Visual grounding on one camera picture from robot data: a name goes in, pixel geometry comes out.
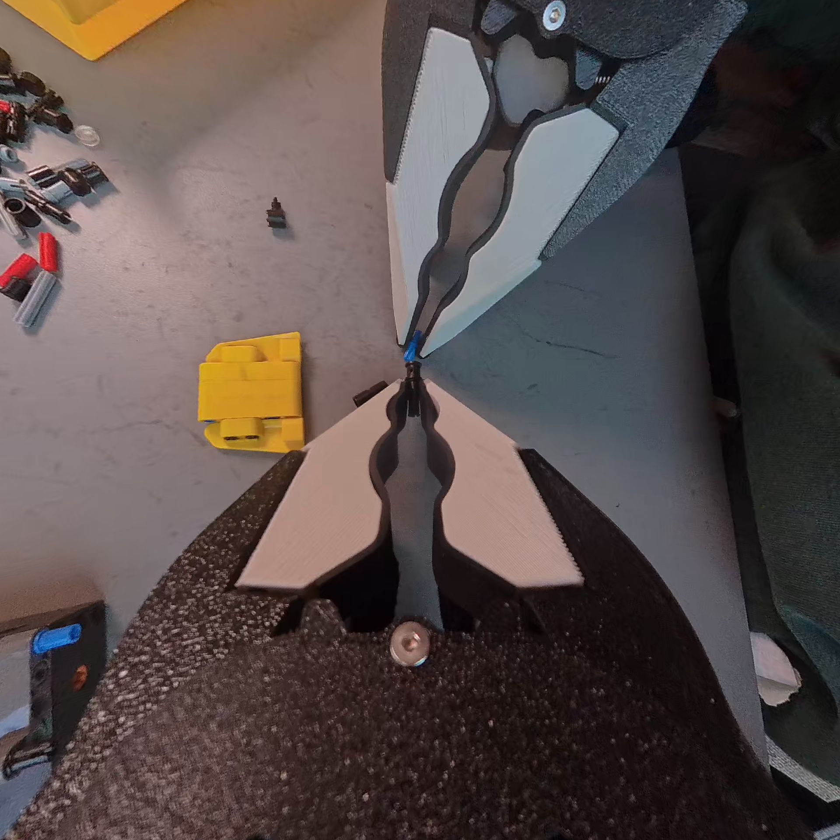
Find person's right forearm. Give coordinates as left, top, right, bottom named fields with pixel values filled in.
left=669, top=0, right=840, bottom=155

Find yellow storage bin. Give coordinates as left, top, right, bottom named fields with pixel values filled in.
left=20, top=0, right=191, bottom=62

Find yellow lego subassembly blue pins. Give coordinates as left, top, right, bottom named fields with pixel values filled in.
left=198, top=331, right=307, bottom=454

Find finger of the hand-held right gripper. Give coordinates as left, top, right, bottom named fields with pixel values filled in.
left=420, top=105, right=621, bottom=358
left=386, top=28, right=496, bottom=347

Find pile of small lego pieces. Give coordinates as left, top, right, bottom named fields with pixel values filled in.
left=0, top=46, right=109, bottom=329

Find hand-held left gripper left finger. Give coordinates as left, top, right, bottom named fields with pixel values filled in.
left=235, top=381, right=404, bottom=597

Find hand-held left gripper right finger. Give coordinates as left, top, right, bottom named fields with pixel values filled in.
left=419, top=381, right=585, bottom=590

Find lego model on black base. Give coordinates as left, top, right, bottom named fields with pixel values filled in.
left=0, top=600, right=108, bottom=782

